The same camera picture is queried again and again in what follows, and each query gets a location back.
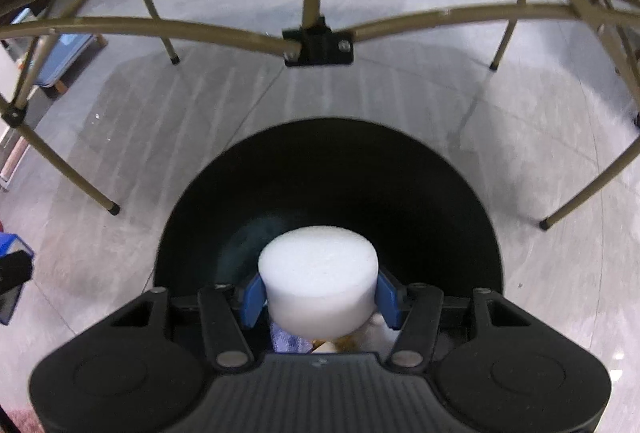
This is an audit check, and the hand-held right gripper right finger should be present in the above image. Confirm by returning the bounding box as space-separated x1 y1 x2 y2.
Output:
375 270 533 370

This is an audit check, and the black round trash bin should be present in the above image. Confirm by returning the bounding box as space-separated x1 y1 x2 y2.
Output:
152 117 503 349

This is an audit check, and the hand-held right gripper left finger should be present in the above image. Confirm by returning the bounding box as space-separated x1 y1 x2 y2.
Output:
110 272 266 370

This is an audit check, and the white foam block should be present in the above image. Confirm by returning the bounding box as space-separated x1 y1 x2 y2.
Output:
258 225 382 333

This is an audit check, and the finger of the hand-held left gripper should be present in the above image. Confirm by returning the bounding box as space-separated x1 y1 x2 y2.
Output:
0 234 35 295

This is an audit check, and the pink fuzzy rug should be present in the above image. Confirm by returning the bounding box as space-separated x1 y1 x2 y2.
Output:
0 405 33 433

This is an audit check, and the white framed scratch board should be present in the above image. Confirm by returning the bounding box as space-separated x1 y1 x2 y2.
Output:
0 136 28 191

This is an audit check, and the purple striped cloth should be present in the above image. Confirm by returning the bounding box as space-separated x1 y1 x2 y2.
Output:
270 323 313 355

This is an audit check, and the white and yellow plush toy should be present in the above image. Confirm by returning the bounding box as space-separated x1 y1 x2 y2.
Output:
345 319 401 349

